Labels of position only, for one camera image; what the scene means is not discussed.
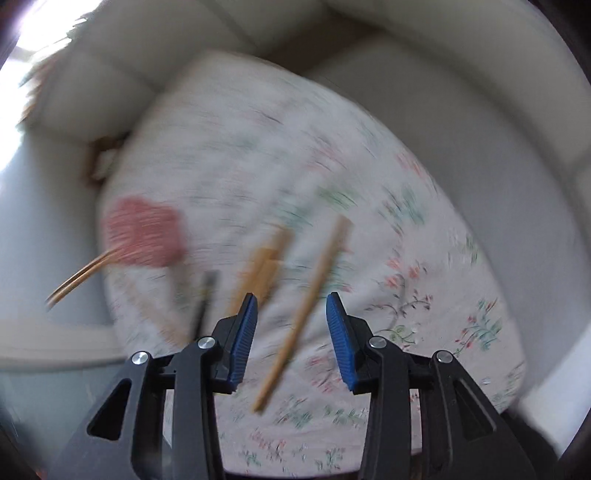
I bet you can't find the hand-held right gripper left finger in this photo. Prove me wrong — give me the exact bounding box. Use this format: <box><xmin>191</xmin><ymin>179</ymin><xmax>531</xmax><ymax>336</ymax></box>
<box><xmin>46</xmin><ymin>292</ymin><xmax>259</xmax><ymax>480</ymax></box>

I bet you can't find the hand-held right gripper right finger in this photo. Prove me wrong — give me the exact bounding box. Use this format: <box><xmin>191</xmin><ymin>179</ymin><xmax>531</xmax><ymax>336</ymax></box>
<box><xmin>325</xmin><ymin>292</ymin><xmax>539</xmax><ymax>480</ymax></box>

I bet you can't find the wooden spatula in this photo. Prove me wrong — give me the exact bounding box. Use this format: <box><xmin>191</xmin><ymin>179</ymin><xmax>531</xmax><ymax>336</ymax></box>
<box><xmin>228</xmin><ymin>226</ymin><xmax>294</xmax><ymax>315</ymax></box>

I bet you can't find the pink slotted spatula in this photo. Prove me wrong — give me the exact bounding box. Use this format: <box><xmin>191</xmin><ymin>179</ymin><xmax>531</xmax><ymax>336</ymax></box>
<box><xmin>45</xmin><ymin>196</ymin><xmax>189</xmax><ymax>311</ymax></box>

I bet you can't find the floral tablecloth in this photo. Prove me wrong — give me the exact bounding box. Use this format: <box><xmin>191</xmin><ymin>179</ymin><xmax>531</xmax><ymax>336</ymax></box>
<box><xmin>95</xmin><ymin>48</ymin><xmax>527</xmax><ymax>478</ymax></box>

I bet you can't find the dark handled utensil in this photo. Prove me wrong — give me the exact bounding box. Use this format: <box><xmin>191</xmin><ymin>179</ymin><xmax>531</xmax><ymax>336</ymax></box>
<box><xmin>191</xmin><ymin>270</ymin><xmax>220</xmax><ymax>344</ymax></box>

